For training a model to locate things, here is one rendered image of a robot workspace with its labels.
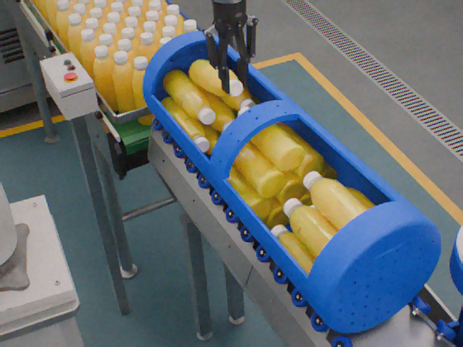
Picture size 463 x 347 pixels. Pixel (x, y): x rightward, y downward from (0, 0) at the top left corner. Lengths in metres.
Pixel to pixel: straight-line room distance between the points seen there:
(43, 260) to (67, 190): 1.82
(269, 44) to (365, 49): 0.60
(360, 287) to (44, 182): 2.33
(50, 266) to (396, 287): 0.72
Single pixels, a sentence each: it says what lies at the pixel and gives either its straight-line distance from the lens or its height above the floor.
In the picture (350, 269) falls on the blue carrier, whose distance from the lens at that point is 1.21.
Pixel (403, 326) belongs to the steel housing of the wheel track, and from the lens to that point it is 1.46.
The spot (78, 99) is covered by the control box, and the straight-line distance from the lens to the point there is 1.93.
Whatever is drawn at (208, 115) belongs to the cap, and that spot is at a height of 1.12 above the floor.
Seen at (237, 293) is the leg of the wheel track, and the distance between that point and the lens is 2.46.
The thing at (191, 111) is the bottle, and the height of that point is 1.12.
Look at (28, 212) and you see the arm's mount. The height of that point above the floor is 1.05.
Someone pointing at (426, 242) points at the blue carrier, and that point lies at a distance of 1.32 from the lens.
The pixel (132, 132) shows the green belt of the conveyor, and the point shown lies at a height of 0.90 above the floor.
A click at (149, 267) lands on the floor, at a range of 2.84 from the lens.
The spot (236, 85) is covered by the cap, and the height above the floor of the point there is 1.22.
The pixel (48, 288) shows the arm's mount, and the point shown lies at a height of 1.04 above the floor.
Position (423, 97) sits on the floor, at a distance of 3.83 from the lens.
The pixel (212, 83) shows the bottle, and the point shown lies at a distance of 1.64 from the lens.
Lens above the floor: 2.08
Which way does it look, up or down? 40 degrees down
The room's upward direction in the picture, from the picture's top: 3 degrees counter-clockwise
